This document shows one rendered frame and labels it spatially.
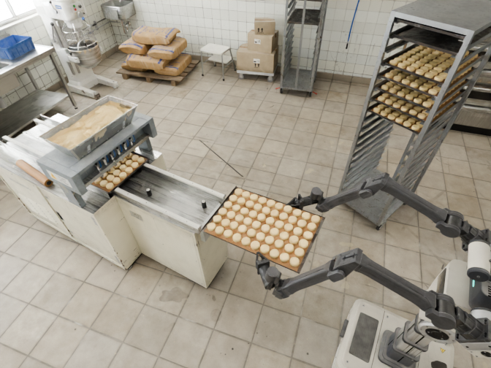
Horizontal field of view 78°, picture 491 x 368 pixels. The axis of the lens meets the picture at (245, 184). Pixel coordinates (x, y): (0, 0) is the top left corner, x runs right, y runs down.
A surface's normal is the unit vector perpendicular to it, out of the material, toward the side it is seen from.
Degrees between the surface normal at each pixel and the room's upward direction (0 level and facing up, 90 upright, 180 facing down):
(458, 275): 0
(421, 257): 0
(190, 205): 0
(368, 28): 90
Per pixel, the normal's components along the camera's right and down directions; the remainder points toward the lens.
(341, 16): -0.32, 0.68
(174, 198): -0.02, -0.70
